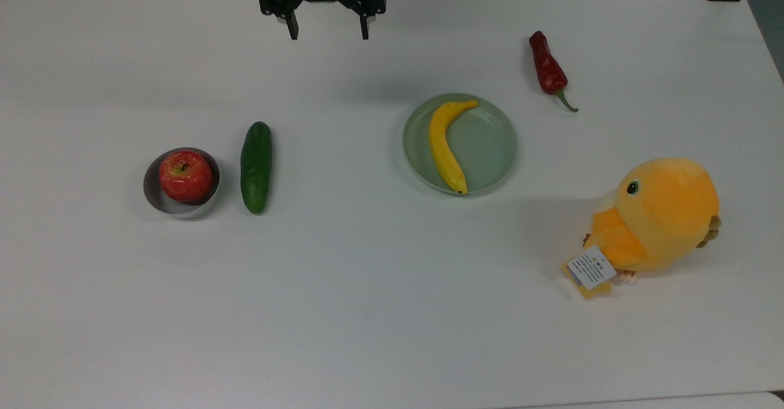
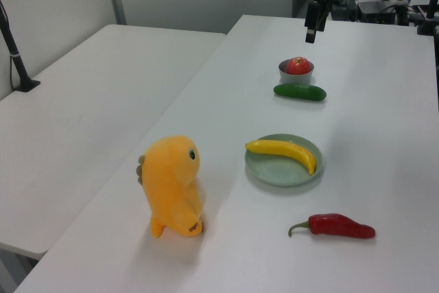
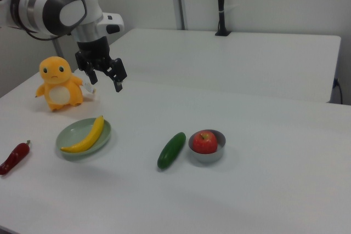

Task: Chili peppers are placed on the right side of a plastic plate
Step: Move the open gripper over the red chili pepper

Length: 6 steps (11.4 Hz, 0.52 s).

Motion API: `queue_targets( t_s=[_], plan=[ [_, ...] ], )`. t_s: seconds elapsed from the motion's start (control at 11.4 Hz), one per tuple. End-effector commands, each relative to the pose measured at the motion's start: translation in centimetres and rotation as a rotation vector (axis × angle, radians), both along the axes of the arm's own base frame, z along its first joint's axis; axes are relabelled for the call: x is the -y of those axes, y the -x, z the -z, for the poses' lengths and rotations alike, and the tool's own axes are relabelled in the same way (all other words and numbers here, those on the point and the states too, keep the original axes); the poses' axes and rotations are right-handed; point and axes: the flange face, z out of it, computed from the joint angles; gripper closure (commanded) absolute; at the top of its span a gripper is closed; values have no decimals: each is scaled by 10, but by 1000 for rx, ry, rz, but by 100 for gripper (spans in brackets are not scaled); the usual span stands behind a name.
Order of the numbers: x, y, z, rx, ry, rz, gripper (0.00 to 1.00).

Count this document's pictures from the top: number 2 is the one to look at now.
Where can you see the black camera pole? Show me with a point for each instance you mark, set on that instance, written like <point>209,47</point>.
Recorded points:
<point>15,56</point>

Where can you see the small metal bowl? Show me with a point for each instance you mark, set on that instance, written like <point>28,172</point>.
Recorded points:
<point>291,79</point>

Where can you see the yellow banana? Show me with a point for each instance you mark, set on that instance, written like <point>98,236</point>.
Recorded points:
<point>274,147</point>

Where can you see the light green plastic plate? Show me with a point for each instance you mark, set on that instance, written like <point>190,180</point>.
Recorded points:
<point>274,173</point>

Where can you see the red chili pepper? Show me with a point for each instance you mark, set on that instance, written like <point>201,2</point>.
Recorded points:
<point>336,226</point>

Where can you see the green cucumber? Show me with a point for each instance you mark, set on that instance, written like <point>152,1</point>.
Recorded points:
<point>298,91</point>

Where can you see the black equipment box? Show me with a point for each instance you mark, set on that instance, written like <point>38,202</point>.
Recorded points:
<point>375,10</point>

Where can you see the orange plush toy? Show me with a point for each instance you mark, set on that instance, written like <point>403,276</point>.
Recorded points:
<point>168,183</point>

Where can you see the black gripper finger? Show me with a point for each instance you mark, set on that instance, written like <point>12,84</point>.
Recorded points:
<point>323,15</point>
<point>311,22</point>

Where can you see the red apple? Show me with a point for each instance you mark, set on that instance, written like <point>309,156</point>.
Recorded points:
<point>299,66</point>

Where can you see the black clamp stand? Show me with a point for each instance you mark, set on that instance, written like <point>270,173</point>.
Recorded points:
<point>430,15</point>

